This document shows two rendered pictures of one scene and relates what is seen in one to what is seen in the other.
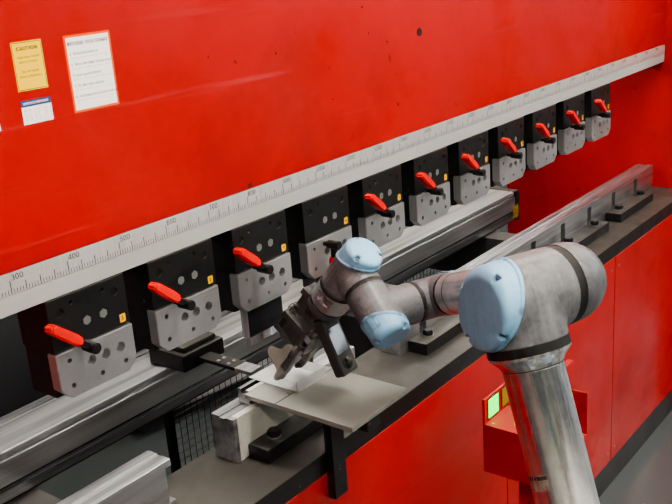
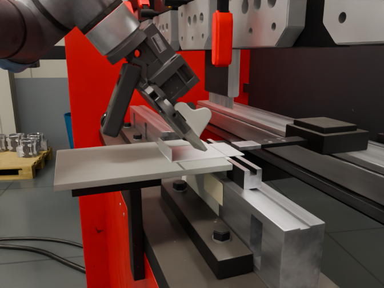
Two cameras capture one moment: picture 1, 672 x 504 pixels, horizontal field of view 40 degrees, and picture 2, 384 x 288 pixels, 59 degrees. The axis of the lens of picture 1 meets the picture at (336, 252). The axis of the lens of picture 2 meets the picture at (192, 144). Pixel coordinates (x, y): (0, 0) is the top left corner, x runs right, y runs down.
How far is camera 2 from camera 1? 211 cm
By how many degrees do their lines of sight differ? 113
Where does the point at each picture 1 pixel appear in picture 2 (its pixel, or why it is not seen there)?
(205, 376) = (332, 179)
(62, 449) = (242, 134)
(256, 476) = (152, 188)
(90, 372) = not seen: hidden behind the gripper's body
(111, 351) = not seen: hidden behind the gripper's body
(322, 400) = (124, 152)
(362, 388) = (108, 168)
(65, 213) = not seen: outside the picture
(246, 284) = (181, 19)
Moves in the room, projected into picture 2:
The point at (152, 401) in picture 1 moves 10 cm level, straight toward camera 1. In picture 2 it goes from (287, 155) to (245, 151)
